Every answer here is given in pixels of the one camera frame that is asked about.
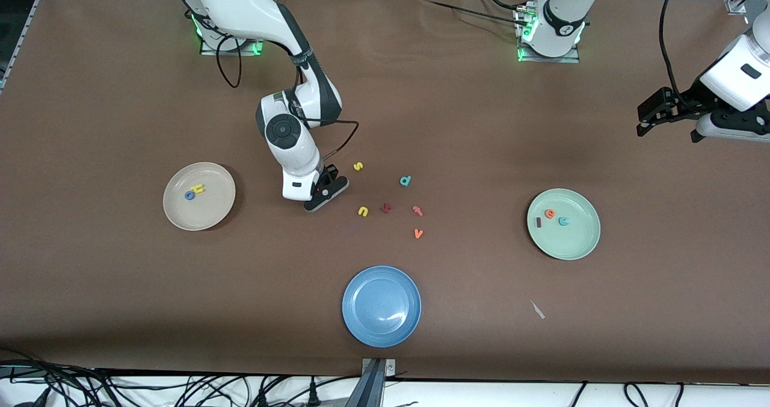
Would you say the beige brown plate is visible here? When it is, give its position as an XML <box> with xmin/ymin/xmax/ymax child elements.
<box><xmin>162</xmin><ymin>162</ymin><xmax>236</xmax><ymax>231</ymax></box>

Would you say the light green plate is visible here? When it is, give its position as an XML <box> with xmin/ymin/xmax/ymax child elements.
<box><xmin>527</xmin><ymin>188</ymin><xmax>601</xmax><ymax>261</ymax></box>

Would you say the brown table cover sheet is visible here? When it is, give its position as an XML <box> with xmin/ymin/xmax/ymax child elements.
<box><xmin>0</xmin><ymin>0</ymin><xmax>770</xmax><ymax>385</ymax></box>

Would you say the blue plate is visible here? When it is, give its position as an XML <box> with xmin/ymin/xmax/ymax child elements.
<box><xmin>342</xmin><ymin>266</ymin><xmax>422</xmax><ymax>349</ymax></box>

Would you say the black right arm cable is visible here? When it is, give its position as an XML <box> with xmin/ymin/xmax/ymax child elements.
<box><xmin>217</xmin><ymin>34</ymin><xmax>360</xmax><ymax>161</ymax></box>

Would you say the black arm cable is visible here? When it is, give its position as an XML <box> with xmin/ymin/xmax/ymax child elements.
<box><xmin>660</xmin><ymin>0</ymin><xmax>692</xmax><ymax>95</ymax></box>
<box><xmin>217</xmin><ymin>34</ymin><xmax>360</xmax><ymax>161</ymax></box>

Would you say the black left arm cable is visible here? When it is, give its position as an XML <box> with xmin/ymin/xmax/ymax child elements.
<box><xmin>660</xmin><ymin>0</ymin><xmax>692</xmax><ymax>95</ymax></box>

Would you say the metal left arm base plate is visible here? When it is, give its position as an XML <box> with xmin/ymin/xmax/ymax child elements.
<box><xmin>516</xmin><ymin>7</ymin><xmax>581</xmax><ymax>64</ymax></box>

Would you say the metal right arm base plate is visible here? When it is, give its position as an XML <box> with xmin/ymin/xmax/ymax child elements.
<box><xmin>200</xmin><ymin>34</ymin><xmax>266</xmax><ymax>57</ymax></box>

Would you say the black cable across table edge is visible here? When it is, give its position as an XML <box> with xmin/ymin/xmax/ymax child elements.
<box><xmin>418</xmin><ymin>0</ymin><xmax>530</xmax><ymax>26</ymax></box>

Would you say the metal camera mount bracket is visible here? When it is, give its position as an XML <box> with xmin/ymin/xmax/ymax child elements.
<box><xmin>346</xmin><ymin>358</ymin><xmax>398</xmax><ymax>407</ymax></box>

